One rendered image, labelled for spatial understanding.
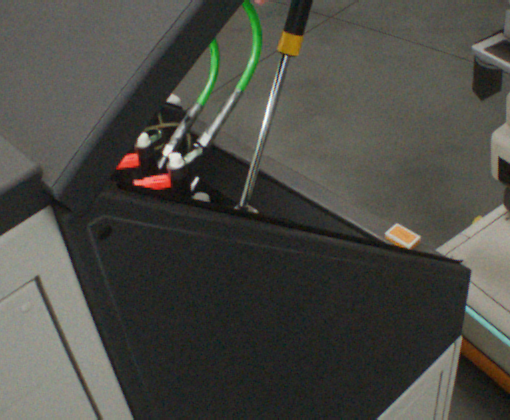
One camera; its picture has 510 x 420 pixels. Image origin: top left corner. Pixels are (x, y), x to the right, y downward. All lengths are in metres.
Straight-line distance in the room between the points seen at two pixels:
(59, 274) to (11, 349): 0.07
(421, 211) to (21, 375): 2.23
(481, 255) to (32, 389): 1.70
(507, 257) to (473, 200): 0.64
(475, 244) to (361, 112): 1.18
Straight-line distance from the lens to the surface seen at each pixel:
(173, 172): 1.07
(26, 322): 0.55
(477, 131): 3.11
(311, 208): 1.29
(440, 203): 2.73
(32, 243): 0.52
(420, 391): 1.25
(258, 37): 1.09
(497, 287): 2.06
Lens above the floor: 1.77
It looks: 40 degrees down
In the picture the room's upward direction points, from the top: 7 degrees counter-clockwise
